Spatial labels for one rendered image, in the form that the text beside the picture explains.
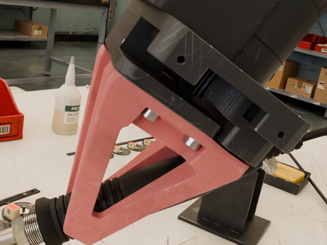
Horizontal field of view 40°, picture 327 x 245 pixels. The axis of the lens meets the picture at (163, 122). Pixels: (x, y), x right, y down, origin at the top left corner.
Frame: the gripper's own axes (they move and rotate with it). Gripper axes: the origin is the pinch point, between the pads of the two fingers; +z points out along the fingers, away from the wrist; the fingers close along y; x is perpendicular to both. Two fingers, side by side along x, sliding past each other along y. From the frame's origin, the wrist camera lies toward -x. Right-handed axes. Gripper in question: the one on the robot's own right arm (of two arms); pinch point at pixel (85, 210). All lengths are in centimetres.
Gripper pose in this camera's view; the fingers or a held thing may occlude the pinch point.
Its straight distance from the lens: 21.5
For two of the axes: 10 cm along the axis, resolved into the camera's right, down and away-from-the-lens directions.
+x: 7.8, 5.3, 3.4
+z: -6.0, 7.8, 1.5
